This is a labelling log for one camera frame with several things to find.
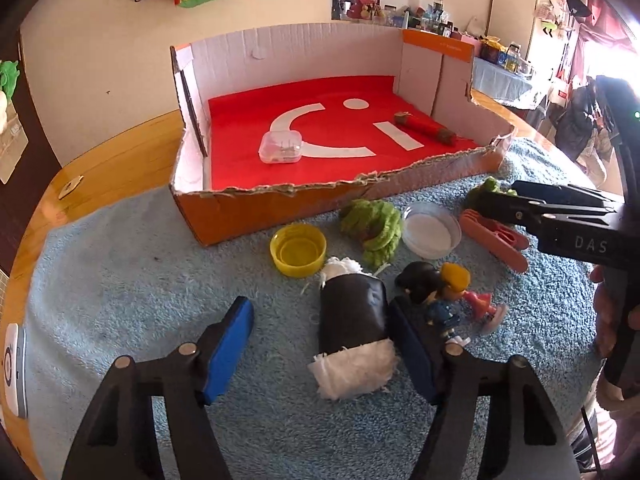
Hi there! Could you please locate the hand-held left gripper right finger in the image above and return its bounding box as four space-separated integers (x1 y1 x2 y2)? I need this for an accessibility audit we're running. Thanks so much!
387 296 586 480

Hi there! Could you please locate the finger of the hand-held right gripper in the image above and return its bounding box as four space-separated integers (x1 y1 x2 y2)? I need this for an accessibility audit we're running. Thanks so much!
467 191 621 237
509 179 627 211

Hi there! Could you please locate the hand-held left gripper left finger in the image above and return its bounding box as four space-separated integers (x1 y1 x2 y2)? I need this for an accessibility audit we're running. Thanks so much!
60 296 256 480

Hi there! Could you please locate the pink clothespin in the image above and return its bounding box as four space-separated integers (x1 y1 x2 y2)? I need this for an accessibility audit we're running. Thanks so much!
459 210 531 274

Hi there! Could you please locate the black roll with white fringe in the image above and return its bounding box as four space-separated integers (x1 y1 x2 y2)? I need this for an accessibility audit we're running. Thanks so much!
307 256 400 402

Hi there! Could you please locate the dark-haired figurine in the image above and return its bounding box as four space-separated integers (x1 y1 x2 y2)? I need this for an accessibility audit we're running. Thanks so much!
395 261 471 348

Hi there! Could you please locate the blonde figurine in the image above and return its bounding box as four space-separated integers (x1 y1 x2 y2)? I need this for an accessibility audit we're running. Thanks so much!
439 262 510 336

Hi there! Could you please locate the yellow plastic lid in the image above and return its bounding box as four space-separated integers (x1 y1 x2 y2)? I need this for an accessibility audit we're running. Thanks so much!
270 224 328 278

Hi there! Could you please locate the orange cardboard box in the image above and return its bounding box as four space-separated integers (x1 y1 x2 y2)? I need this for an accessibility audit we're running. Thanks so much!
169 22 518 247

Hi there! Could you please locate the person's right forearm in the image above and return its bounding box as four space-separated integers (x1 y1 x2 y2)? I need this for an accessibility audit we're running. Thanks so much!
567 402 632 480

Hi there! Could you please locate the person's right hand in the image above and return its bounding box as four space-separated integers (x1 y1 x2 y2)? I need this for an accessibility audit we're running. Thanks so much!
589 266 640 426

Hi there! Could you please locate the small green fuzzy ball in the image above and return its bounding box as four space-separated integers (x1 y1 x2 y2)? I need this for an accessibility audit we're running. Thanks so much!
465 176 518 206

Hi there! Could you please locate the white round lid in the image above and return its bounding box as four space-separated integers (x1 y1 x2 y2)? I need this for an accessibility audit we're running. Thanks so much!
401 203 462 261

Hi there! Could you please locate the dark coat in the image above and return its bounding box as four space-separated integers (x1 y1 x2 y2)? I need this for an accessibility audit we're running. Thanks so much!
555 76 613 171

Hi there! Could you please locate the light blue towel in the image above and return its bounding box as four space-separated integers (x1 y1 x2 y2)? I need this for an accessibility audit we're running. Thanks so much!
25 137 621 480

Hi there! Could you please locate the red wrapped wooden stick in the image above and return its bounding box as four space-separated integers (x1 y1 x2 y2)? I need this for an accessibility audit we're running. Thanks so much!
393 112 458 147

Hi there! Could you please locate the table with blue cloth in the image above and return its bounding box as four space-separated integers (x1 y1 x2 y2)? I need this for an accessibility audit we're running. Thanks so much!
472 57 551 108

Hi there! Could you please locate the clear plastic container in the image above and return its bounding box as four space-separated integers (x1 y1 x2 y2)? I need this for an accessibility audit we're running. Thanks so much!
502 45 536 77

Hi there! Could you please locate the red curtain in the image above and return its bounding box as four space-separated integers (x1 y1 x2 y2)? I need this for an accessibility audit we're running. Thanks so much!
575 0 640 81

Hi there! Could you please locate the white cabinet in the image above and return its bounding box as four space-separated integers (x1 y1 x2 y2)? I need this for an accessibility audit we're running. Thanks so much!
487 0 542 50

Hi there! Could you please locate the row of bottles and jars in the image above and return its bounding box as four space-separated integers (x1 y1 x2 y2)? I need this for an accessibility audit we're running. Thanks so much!
385 0 482 42

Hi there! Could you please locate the small clear plastic box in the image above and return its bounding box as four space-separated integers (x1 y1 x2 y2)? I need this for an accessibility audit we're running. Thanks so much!
258 130 304 165

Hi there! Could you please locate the white round device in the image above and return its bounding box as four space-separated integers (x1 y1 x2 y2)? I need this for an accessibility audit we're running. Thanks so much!
0 322 28 420

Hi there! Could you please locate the red paper liner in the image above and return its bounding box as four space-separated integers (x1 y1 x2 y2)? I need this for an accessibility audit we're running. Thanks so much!
206 74 481 192

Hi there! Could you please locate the pink plush toy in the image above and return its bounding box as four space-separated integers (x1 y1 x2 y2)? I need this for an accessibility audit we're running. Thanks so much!
347 0 382 21

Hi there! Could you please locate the tan paper sheet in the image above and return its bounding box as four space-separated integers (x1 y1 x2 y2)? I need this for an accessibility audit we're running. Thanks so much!
0 120 29 184

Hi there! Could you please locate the green plush toy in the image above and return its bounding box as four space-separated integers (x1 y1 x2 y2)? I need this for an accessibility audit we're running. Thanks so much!
0 60 21 95

